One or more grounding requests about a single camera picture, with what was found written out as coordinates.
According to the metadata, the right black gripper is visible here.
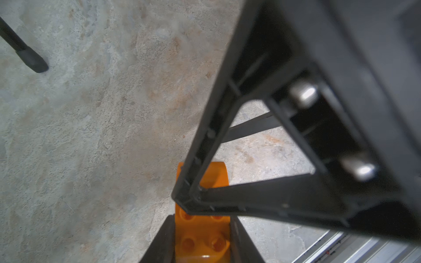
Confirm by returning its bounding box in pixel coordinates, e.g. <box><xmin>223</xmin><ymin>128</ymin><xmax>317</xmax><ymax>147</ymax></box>
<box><xmin>279</xmin><ymin>1</ymin><xmax>421</xmax><ymax>210</ymax></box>

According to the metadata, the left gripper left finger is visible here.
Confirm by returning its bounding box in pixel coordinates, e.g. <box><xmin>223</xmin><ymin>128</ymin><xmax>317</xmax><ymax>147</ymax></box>
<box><xmin>140</xmin><ymin>215</ymin><xmax>175</xmax><ymax>263</ymax></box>

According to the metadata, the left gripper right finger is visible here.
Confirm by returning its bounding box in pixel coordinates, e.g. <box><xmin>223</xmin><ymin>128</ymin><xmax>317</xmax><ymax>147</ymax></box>
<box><xmin>230</xmin><ymin>216</ymin><xmax>264</xmax><ymax>263</ymax></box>

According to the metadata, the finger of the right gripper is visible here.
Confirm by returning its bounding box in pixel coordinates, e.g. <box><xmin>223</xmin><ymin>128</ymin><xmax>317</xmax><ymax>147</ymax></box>
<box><xmin>172</xmin><ymin>1</ymin><xmax>421</xmax><ymax>243</ymax></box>

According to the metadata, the orange curved lego brick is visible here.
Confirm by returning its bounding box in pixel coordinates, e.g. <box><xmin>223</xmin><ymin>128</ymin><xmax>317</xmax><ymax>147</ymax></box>
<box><xmin>174</xmin><ymin>160</ymin><xmax>231</xmax><ymax>263</ymax></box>

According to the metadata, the black perforated music stand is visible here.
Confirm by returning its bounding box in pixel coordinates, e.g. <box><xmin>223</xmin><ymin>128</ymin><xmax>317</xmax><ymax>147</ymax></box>
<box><xmin>0</xmin><ymin>18</ymin><xmax>49</xmax><ymax>73</ymax></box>

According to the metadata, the aluminium mounting rail frame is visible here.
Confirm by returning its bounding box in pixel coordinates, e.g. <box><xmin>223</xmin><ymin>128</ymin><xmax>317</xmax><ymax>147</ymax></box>
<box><xmin>294</xmin><ymin>231</ymin><xmax>421</xmax><ymax>263</ymax></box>

